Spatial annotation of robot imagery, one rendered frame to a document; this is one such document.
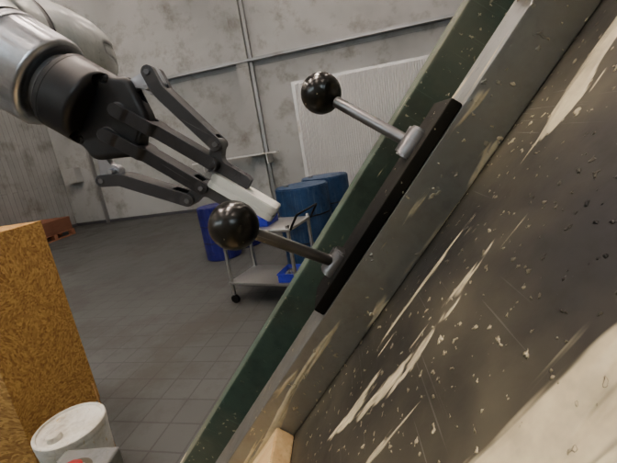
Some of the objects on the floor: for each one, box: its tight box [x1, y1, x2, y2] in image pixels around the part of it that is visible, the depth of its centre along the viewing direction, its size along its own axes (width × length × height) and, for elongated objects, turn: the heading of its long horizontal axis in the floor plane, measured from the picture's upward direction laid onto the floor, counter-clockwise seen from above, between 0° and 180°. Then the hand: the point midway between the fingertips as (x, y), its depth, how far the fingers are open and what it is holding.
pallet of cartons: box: [38, 216, 75, 243], centre depth 910 cm, size 136×98×48 cm
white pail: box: [30, 383, 116, 463], centre depth 177 cm, size 32×30×47 cm
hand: (245, 195), depth 37 cm, fingers closed
